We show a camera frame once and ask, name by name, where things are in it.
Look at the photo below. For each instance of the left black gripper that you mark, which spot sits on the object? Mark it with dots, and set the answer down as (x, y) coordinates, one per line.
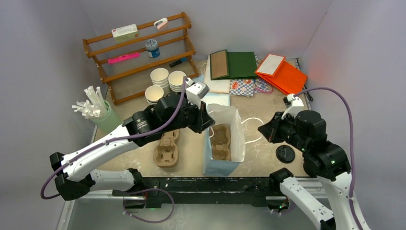
(203, 120)

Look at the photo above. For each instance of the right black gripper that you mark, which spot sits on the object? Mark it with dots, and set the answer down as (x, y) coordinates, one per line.
(270, 130)

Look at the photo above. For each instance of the light blue paper bag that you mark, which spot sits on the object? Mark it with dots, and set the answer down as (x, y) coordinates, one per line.
(229, 116)

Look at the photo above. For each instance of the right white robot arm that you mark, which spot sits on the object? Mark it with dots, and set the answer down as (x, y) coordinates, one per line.
(324, 160)

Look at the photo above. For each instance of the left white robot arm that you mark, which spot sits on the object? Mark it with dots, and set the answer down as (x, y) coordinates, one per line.
(77, 174)

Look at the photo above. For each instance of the black coffee cup lid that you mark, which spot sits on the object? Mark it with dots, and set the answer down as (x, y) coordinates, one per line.
(285, 154)

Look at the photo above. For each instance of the cream kraft paper bag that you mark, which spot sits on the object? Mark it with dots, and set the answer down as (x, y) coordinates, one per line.
(215, 86)

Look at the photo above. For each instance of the checkered patterned paper bag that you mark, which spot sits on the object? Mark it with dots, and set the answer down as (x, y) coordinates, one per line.
(248, 87)

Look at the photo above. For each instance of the brown pulp cup carrier stack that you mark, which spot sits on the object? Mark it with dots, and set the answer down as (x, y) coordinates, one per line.
(166, 153)

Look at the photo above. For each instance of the back right paper cup stack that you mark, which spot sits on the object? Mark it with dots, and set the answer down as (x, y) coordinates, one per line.
(176, 80)

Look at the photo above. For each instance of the orange paper bag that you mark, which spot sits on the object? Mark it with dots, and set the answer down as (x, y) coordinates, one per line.
(285, 77)

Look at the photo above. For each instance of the green paper bag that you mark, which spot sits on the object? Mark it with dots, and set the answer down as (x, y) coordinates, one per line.
(225, 65)

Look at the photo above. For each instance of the back left paper cup stack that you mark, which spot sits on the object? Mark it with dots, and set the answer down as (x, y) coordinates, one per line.
(159, 77)

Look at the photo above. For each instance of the black blue marker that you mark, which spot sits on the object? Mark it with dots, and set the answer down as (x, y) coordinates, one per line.
(177, 62)

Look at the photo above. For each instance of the blue white jar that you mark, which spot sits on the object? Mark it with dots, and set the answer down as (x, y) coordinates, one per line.
(152, 48)

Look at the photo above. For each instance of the green straw holder cup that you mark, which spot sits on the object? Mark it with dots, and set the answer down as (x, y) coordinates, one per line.
(109, 122)

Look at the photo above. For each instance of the white pink clip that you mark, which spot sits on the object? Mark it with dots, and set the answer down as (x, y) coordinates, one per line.
(161, 24)

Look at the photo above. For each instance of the white wrapped straws bundle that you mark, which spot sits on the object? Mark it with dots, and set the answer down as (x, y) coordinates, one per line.
(94, 107)

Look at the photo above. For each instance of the pink highlighter marker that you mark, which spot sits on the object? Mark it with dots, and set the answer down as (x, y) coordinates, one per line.
(123, 58)

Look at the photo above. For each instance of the white green box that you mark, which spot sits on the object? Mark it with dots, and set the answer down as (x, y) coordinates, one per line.
(125, 33)

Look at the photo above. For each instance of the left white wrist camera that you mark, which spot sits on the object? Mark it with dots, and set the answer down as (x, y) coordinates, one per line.
(196, 91)

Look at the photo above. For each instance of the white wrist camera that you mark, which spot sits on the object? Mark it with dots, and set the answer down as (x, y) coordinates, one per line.
(294, 105)
(196, 91)

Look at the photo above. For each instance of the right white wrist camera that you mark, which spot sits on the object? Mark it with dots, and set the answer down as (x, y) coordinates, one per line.
(294, 105)

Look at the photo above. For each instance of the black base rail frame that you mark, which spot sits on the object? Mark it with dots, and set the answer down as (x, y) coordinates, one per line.
(253, 191)

